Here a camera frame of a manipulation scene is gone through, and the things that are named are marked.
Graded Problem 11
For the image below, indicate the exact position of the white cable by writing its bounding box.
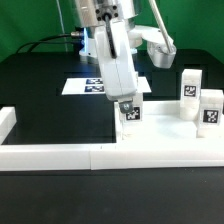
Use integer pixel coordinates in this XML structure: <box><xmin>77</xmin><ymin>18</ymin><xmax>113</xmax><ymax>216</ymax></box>
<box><xmin>55</xmin><ymin>0</ymin><xmax>70</xmax><ymax>53</ymax></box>

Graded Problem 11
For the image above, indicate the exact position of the black cable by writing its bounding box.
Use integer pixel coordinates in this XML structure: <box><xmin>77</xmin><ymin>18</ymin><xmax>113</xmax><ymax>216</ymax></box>
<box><xmin>15</xmin><ymin>32</ymin><xmax>85</xmax><ymax>54</ymax></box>

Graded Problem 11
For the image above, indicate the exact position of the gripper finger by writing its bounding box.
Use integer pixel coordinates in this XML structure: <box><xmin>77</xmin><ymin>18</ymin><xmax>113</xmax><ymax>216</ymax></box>
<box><xmin>118</xmin><ymin>100</ymin><xmax>134</xmax><ymax>114</ymax></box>

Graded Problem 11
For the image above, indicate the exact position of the white U-shaped fence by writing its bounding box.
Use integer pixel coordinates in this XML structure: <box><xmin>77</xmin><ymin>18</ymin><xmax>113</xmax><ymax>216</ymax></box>
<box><xmin>0</xmin><ymin>107</ymin><xmax>224</xmax><ymax>171</ymax></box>

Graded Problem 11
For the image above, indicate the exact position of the white tag sheet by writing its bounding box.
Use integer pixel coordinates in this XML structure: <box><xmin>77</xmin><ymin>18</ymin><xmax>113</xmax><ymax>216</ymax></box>
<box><xmin>62</xmin><ymin>77</ymin><xmax>151</xmax><ymax>95</ymax></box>

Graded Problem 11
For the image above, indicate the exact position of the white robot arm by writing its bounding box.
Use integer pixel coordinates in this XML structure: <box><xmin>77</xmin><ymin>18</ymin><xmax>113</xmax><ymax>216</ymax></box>
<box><xmin>72</xmin><ymin>0</ymin><xmax>176</xmax><ymax>114</ymax></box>

